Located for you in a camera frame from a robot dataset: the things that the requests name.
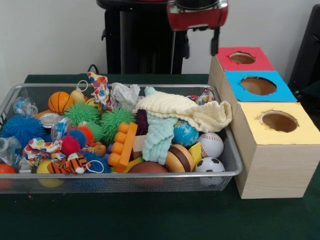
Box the toy burger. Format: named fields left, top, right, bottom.
left=164, top=144, right=195, bottom=173

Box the brown toy football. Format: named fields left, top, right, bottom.
left=127, top=161, right=169, bottom=175

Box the black and white soccer ball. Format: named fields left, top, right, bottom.
left=194, top=156, right=226, bottom=187

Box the white baseball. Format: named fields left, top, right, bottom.
left=197, top=132, right=225, bottom=159

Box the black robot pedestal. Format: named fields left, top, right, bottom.
left=96, top=0, right=202, bottom=75

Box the blue globe ball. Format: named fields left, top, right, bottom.
left=173, top=120, right=200, bottom=148

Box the cream muslin cloth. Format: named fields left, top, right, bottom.
left=132, top=93, right=233, bottom=134

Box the orange striped tiger plush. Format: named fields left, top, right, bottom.
left=47, top=152, right=92, bottom=175

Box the wooden box with three holes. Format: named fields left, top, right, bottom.
left=207, top=46, right=320, bottom=200

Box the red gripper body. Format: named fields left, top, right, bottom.
left=166, top=0, right=230, bottom=32

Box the orange plastic building block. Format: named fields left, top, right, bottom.
left=107, top=121, right=139, bottom=174

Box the mint green muslin cloth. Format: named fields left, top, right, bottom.
left=141, top=86, right=179, bottom=166

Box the silver mesh bin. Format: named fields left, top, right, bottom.
left=0, top=83, right=244, bottom=195

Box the orange toy basketball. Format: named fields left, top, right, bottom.
left=47, top=91, right=75, bottom=116

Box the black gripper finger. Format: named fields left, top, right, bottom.
left=184, top=27, right=191, bottom=60
left=210, top=26, right=221, bottom=56

